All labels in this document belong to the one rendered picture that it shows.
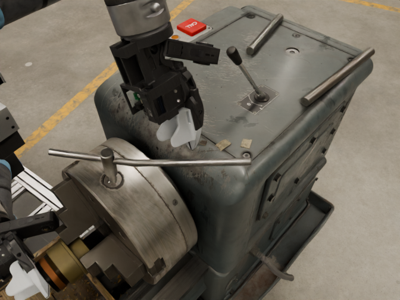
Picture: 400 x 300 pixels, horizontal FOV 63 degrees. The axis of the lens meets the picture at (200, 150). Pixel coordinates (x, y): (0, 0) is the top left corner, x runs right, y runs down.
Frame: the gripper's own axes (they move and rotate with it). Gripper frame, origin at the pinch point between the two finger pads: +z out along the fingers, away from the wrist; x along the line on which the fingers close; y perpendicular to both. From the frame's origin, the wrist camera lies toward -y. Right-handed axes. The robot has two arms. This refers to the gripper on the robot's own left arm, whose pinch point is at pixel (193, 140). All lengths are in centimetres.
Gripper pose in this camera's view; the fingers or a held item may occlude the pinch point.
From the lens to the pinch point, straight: 56.1
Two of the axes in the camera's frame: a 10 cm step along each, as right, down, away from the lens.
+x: 6.9, 2.9, -6.7
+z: 2.4, 7.8, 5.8
